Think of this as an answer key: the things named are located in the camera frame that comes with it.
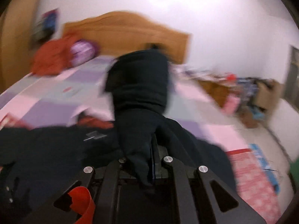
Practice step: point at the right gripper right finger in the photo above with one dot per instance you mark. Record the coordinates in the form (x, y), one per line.
(193, 195)

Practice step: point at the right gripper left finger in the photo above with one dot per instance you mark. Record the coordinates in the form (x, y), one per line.
(93, 197)

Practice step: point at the dark navy winter coat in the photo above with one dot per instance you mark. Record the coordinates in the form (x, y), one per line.
(37, 163)

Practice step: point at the pile of colourful clothes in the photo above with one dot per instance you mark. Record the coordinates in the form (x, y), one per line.
(244, 87)

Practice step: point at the red white checkered blanket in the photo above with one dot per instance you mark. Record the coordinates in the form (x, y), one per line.
(253, 185)

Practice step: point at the blue floor mat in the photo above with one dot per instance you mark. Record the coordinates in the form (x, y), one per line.
(264, 164)

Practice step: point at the pink gift bag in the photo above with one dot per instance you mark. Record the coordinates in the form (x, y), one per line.
(231, 104)

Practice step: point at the wooden nightstand with drawers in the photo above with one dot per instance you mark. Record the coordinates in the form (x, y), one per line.
(218, 87)

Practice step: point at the cardboard box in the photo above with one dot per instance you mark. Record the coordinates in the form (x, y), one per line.
(268, 95)

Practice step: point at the purple floral pillow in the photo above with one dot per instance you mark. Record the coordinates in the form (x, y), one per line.
(82, 51)

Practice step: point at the orange puffer jacket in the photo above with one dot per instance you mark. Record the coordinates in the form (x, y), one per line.
(54, 56)

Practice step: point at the wooden bed headboard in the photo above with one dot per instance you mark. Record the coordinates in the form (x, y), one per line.
(122, 32)

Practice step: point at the wooden wardrobe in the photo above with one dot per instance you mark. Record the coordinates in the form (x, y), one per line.
(16, 40)

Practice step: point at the window with metal frame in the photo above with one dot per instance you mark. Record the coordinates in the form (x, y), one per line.
(291, 84)

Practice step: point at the hanging bags on wall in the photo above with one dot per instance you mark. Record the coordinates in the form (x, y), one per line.
(46, 27)

